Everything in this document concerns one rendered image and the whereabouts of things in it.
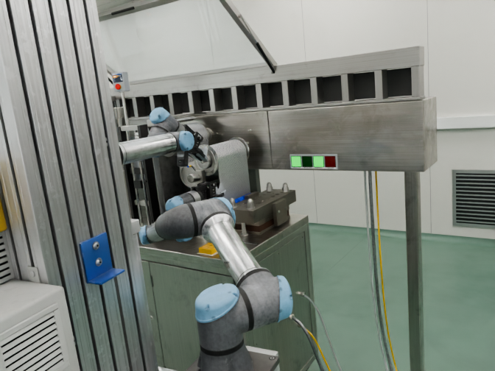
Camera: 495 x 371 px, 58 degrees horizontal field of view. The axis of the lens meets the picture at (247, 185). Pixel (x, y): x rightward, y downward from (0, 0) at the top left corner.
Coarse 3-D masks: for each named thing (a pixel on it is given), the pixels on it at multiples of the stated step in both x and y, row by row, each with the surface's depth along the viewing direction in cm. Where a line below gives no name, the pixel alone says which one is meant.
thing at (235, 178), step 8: (224, 168) 212; (232, 168) 217; (240, 168) 223; (224, 176) 212; (232, 176) 218; (240, 176) 223; (248, 176) 229; (224, 184) 213; (232, 184) 218; (240, 184) 224; (248, 184) 229; (232, 192) 218; (240, 192) 224; (248, 192) 230
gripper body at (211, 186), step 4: (200, 184) 200; (204, 184) 199; (208, 184) 198; (212, 184) 202; (216, 184) 202; (192, 188) 196; (196, 188) 195; (200, 188) 196; (204, 188) 198; (208, 188) 199; (212, 188) 202; (200, 192) 195; (204, 192) 199; (208, 192) 199; (212, 192) 202; (200, 196) 194; (204, 196) 199; (208, 196) 200; (212, 196) 200
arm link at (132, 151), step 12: (168, 132) 174; (180, 132) 170; (120, 144) 149; (132, 144) 152; (144, 144) 155; (156, 144) 160; (168, 144) 164; (180, 144) 169; (192, 144) 172; (132, 156) 151; (144, 156) 156; (156, 156) 163
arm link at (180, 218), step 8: (176, 208) 149; (184, 208) 148; (160, 216) 152; (168, 216) 148; (176, 216) 146; (184, 216) 146; (152, 224) 170; (160, 224) 150; (168, 224) 147; (176, 224) 146; (184, 224) 146; (192, 224) 146; (144, 232) 181; (152, 232) 166; (160, 232) 151; (168, 232) 148; (176, 232) 147; (184, 232) 147; (192, 232) 148; (144, 240) 181; (152, 240) 177; (160, 240) 173
